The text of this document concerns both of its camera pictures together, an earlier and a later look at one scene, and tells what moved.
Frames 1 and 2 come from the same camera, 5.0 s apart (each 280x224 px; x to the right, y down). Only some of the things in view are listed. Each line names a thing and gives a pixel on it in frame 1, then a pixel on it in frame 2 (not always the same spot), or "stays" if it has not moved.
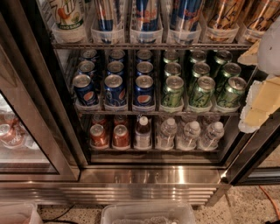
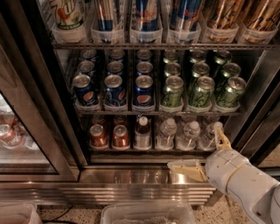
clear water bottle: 210,141 stays
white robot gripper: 270,51 → 224,170
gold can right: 260,14 stays
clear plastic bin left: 19,213 stays
